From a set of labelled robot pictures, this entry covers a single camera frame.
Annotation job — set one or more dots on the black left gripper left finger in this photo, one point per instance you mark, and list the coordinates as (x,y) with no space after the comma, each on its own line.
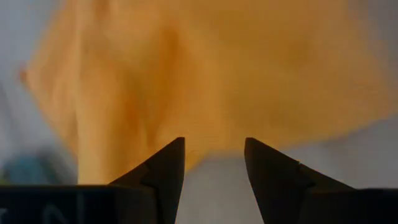
(140,202)

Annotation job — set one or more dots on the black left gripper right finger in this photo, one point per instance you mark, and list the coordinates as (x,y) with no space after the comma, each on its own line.
(295,199)

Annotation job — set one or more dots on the orange microfiber towel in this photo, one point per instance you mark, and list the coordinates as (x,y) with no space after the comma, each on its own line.
(217,77)

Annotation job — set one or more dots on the blue microfiber towel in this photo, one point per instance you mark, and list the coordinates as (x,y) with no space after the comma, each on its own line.
(31,169)

